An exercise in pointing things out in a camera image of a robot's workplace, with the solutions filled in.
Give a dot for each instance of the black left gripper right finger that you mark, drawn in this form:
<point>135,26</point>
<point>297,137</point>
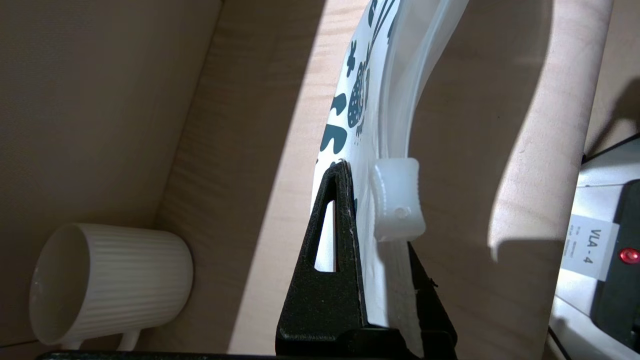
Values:
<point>435,310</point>

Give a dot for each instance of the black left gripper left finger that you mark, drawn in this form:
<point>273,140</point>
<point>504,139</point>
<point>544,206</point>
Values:
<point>325,310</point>

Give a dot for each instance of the white floral pouch bag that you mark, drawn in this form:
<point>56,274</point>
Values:
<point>380,125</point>

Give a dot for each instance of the white black robot base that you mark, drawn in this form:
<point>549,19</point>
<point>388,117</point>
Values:
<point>590,210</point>

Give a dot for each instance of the beige wooden shelf cabinet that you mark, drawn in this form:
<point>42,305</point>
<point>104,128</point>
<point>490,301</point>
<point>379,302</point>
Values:
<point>225,150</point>

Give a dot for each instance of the white ribbed ceramic mug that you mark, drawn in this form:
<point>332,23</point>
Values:
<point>125,280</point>

